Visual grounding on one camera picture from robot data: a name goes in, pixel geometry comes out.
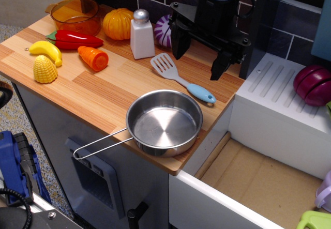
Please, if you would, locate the white salt shaker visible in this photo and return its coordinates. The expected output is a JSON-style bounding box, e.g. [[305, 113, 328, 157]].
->
[[130, 9, 155, 59]]

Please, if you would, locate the black round object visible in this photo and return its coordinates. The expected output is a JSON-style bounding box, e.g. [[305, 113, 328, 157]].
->
[[0, 81, 13, 109]]

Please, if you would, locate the lilac plastic cup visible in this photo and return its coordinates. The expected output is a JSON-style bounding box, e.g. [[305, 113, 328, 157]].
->
[[314, 171, 331, 212]]

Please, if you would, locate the purple toy eggplant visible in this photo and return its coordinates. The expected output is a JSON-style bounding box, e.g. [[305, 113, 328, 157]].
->
[[293, 65, 330, 106]]

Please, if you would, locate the green plastic toy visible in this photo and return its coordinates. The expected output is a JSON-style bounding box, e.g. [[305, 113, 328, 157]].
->
[[296, 211, 330, 229]]

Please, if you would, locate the black cable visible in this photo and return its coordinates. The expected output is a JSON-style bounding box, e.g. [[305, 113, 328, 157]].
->
[[0, 188, 33, 229]]

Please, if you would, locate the blue black clamp tool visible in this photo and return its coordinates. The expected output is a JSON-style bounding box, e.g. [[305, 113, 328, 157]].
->
[[1, 131, 52, 204]]

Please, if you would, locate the purple white toy onion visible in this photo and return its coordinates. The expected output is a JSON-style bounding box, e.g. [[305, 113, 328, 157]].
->
[[154, 14, 172, 48]]

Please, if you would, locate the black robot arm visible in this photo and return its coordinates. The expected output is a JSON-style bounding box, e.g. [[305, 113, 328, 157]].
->
[[169, 0, 255, 81]]

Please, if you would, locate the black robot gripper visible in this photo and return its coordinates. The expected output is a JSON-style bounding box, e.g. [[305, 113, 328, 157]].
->
[[169, 2, 251, 81]]

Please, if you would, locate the grey spatula with blue handle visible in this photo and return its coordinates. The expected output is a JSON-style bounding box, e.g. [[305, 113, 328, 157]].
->
[[150, 53, 216, 104]]

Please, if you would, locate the yellow toy banana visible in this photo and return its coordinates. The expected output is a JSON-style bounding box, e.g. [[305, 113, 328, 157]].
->
[[28, 41, 63, 67]]

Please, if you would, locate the orange toy carrot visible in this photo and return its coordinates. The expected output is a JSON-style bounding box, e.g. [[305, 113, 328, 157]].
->
[[78, 46, 109, 72]]

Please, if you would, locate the black oven door handle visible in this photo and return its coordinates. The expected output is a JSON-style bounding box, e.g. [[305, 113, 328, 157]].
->
[[127, 202, 148, 229]]

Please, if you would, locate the grey toy oven door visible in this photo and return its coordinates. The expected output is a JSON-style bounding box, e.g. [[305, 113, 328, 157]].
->
[[65, 138, 124, 219]]

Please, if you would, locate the stainless steel pan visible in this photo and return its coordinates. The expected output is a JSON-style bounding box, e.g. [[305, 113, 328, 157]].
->
[[72, 89, 204, 161]]

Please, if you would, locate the amber transparent plastic pot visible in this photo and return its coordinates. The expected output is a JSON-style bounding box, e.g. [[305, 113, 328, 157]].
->
[[45, 0, 101, 36]]

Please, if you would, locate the yellow toy corn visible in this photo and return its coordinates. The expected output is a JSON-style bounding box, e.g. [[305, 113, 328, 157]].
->
[[33, 55, 58, 84]]

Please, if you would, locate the orange toy pumpkin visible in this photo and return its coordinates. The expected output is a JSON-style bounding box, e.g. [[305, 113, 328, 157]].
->
[[102, 8, 133, 40]]

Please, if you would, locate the red toy chili pepper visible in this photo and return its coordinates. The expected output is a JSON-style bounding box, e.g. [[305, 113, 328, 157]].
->
[[46, 29, 103, 50]]

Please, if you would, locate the white toy sink unit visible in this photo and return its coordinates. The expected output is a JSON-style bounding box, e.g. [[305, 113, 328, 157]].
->
[[169, 54, 330, 228]]

